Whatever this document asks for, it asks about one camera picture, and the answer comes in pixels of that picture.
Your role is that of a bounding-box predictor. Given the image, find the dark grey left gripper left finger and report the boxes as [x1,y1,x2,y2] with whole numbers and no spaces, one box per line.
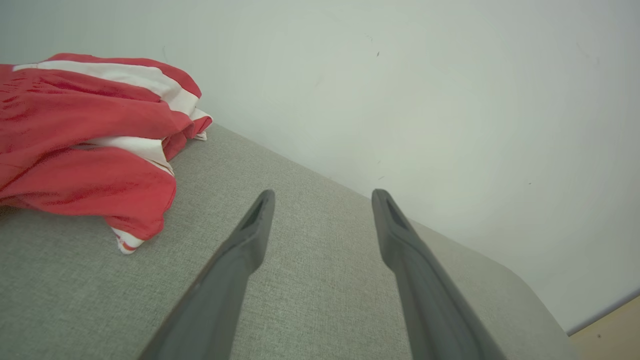
[139,189,276,360]

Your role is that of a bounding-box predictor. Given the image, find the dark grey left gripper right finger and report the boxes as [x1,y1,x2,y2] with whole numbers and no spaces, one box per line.
[371,188,507,360]

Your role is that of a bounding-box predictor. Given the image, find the red basketball shorts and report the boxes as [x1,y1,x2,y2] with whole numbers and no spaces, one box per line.
[0,136,177,256]

